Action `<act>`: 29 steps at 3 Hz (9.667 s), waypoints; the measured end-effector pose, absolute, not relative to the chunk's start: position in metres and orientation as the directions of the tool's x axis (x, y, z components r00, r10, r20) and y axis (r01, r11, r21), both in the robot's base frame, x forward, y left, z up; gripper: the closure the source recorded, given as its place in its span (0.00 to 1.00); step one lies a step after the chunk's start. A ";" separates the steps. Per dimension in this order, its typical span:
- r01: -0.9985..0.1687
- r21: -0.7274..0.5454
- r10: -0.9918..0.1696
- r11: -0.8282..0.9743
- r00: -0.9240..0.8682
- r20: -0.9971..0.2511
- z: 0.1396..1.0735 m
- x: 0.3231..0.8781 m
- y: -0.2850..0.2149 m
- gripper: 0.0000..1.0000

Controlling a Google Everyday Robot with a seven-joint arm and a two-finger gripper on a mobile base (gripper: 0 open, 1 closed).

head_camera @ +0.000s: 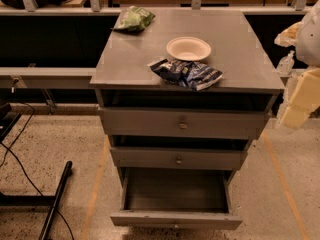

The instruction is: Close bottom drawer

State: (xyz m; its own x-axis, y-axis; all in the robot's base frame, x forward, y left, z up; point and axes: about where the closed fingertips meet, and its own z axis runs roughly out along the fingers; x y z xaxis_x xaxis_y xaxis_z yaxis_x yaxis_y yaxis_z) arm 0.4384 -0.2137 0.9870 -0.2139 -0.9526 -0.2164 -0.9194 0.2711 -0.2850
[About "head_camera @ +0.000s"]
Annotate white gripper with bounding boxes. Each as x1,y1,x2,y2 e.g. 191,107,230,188
274,22,320,129

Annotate grey bottom drawer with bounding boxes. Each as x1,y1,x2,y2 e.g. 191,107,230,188
111,168,242,230

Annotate grey drawer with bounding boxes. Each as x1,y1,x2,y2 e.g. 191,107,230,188
111,168,242,230
111,147,247,170
99,107,268,139

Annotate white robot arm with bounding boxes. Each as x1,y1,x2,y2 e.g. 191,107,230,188
274,1,320,129

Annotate grey top drawer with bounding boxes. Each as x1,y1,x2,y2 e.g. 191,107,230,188
99,107,268,139

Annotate grey wooden drawer cabinet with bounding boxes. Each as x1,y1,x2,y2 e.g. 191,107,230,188
90,8,284,182

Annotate grey middle drawer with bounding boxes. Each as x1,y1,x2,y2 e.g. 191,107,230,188
111,147,247,170

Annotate blue chip bag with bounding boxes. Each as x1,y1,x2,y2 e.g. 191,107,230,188
149,59,223,91

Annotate white paper bowl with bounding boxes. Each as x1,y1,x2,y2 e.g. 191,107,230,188
166,37,211,61

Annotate green chip bag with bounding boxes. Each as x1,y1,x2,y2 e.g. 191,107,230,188
114,6,155,32

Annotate black stand leg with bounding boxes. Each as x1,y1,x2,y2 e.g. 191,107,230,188
0,161,72,240

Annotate black floor cable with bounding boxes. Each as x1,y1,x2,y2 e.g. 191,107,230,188
0,102,76,240

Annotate grey metal rail frame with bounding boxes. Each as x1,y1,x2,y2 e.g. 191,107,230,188
0,0,307,88

